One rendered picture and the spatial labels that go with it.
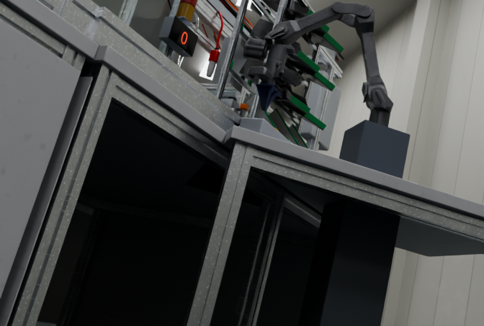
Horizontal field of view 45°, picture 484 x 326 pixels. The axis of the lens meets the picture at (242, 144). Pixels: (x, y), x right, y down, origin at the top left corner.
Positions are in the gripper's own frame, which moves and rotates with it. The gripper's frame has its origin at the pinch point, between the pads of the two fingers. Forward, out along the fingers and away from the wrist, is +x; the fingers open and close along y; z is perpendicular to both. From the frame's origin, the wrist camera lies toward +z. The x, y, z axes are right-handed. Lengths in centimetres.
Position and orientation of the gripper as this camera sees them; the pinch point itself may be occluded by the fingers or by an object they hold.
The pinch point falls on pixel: (266, 99)
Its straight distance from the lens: 176.0
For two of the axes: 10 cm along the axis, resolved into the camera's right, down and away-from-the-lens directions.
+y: 4.8, 3.5, 8.0
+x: -2.4, 9.3, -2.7
